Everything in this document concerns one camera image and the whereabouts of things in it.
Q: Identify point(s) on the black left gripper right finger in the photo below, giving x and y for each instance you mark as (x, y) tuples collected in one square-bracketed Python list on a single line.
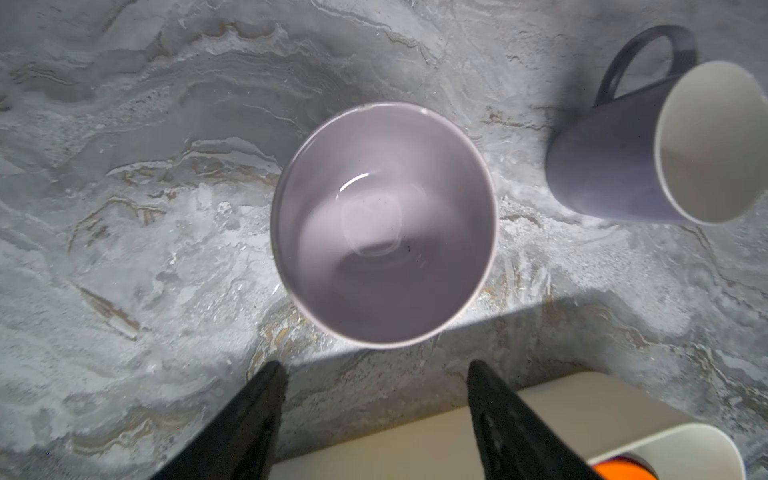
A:
[(512, 440)]

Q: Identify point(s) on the orange plate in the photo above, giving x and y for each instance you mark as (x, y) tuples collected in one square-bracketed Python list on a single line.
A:
[(621, 468)]

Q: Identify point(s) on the cream plastic bin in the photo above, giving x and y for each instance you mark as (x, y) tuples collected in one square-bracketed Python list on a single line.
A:
[(599, 417)]

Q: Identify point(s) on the lilac ceramic bowl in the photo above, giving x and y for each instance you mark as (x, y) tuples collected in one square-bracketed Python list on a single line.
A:
[(384, 225)]

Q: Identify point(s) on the purple ceramic mug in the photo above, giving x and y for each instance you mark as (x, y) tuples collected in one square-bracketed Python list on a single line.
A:
[(690, 148)]

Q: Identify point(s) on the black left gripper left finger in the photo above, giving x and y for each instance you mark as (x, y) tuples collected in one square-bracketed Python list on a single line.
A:
[(240, 442)]

